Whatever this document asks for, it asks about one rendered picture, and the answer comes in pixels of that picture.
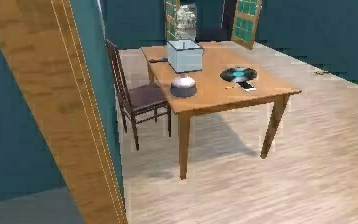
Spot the black and white phone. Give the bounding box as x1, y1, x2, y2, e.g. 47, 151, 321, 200
239, 81, 257, 92

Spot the grey lidded pot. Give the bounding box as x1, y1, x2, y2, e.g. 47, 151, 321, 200
169, 73, 198, 99

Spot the black and teal plate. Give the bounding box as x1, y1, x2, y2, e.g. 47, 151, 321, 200
219, 66, 258, 84

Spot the dark brown wooden chair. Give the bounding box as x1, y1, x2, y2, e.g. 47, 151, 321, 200
105, 39, 172, 152

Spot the wooden door with glass panes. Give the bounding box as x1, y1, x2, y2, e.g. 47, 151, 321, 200
163, 0, 181, 42
231, 0, 263, 51

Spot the pale houseplant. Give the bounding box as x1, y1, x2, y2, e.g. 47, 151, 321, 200
175, 4, 198, 30

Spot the brown wooden table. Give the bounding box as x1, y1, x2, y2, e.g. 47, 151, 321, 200
140, 41, 303, 181

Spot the pale blue open box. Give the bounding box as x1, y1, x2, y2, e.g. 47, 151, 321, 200
166, 39, 205, 74

